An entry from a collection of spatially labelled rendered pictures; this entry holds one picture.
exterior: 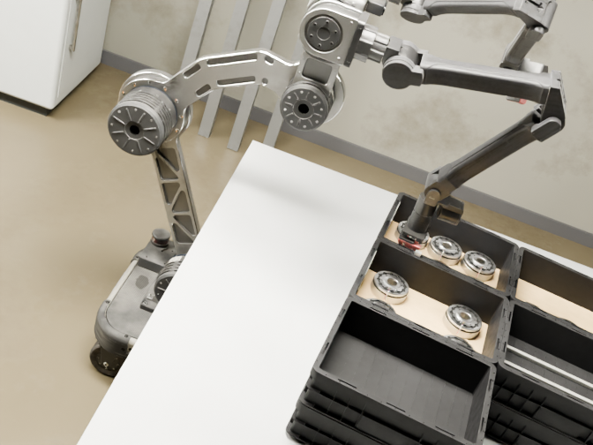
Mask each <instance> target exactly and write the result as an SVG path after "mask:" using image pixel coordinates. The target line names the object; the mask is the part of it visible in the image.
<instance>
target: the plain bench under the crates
mask: <svg viewBox="0 0 593 445"><path fill-rule="evenodd" d="M396 197H397V194H394V193H391V192H388V191H386V190H383V189H380V188H378V187H376V186H373V185H369V184H366V183H365V182H362V181H359V180H357V179H354V178H353V177H348V176H346V175H343V174H341V173H339V172H336V171H333V170H330V169H327V168H325V167H322V166H319V165H318V164H315V163H313V162H308V161H306V160H304V159H301V158H299V157H296V156H294V155H290V154H287V153H285V152H282V151H281V150H278V149H275V148H273V147H269V146H267V145H264V144H261V143H259V142H257V141H254V140H253V141H252V143H251V144H250V146H249V147H248V149H247V151H246V153H245V154H244V157H243V159H242V160H241V162H240V163H239V164H238V166H237V168H236V170H235V172H234V174H233V176H232V177H231V179H230V181H229V182H228V184H227V186H226V187H225V189H224V191H223V193H222V194H221V197H220V198H219V199H218V201H217V203H216V204H215V206H214V209H213V210H212V212H211V214H210V216H208V218H207V220H206V222H205V224H204V226H203V227H202V229H201V231H200V233H199V234H198V236H197V237H196V239H195V241H194V243H193V244H192V246H191V249H190V250H189V252H188V253H187V254H186V256H185V258H184V260H183V262H182V264H181V266H180V267H179V269H178V270H177V272H176V274H175V276H174V277H173V279H172V281H171V283H170V284H169V287H168V288H167V289H166V291H165V293H164V294H163V296H162V298H161V300H160V302H159V304H158V305H157V306H156V308H155V310H154V312H153V314H152V316H151V317H150V319H149V321H148V323H147V324H146V326H145V327H144V329H143V331H142V333H141V334H140V336H139V339H138V340H137V342H136V343H135V344H134V346H133V348H132V350H131V352H130V354H129V356H128V357H127V359H126V360H125V361H124V364H123V366H122V367H121V369H120V371H119V373H118V374H117V376H116V378H115V379H114V381H113V383H112V384H111V386H110V388H109V390H108V392H107V394H106V395H105V397H104V398H103V400H102V401H101V404H100V406H99V407H98V409H97V411H96V412H95V414H94V416H93V417H92V419H91V421H90V423H89V424H88V426H87V428H86V430H85V432H84V433H83V434H82V436H81V438H80V440H79V442H78V444H77V445H308V444H306V443H304V442H302V441H300V440H298V439H296V438H294V437H292V436H290V435H289V434H288V433H287V432H286V426H287V424H288V423H289V420H290V418H291V416H292V414H293V412H294V410H295V408H296V402H297V399H298V398H299V396H300V394H301V392H302V390H303V388H304V385H305V383H306V381H307V379H308V377H309V375H310V371H311V369H312V366H313V364H314V362H315V360H316V358H317V356H318V355H319V352H320V350H321V348H322V346H323V344H324V342H325V340H326V338H327V335H328V333H329V331H330V329H331V327H332V326H333V324H334V321H335V319H336V317H337V315H338V313H339V312H340V310H341V308H342V305H343V303H344V301H345V299H346V298H347V296H348V295H349V291H350V289H351V287H352V285H353V283H354V281H355V280H356V278H357V275H358V273H359V271H360V269H361V267H362V266H363V264H364V261H365V259H366V257H367V255H368V253H369V251H370V250H371V248H372V245H373V243H374V241H375V240H376V238H377V236H378V234H379V231H380V229H381V227H382V225H383V223H384V221H385V220H386V218H387V215H388V213H389V211H390V209H391V207H392V205H393V204H394V201H395V199H396ZM479 227H481V226H479ZM481 228H483V229H485V228H484V227H481ZM486 230H488V229H486ZM488 231H490V232H492V233H495V234H497V235H499V236H501V237H503V238H506V239H508V240H510V241H513V242H515V243H516V244H517V245H518V246H519V248H520V247H521V246H523V247H526V248H528V249H530V250H532V251H534V252H536V253H539V254H542V255H543V256H545V257H547V258H550V259H552V260H555V261H557V262H559V263H561V264H563V265H565V266H567V267H570V268H572V269H574V270H576V271H579V272H581V273H583V274H585V275H588V276H590V277H592V278H593V268H588V267H586V266H583V265H582V264H579V263H576V262H574V261H571V260H568V259H565V258H562V257H560V256H558V255H555V254H553V253H549V252H547V251H544V250H542V249H539V248H536V247H535V246H532V245H528V244H525V243H523V242H521V241H518V240H516V239H513V238H510V237H507V236H504V235H502V234H499V233H497V232H495V231H492V230H488Z"/></svg>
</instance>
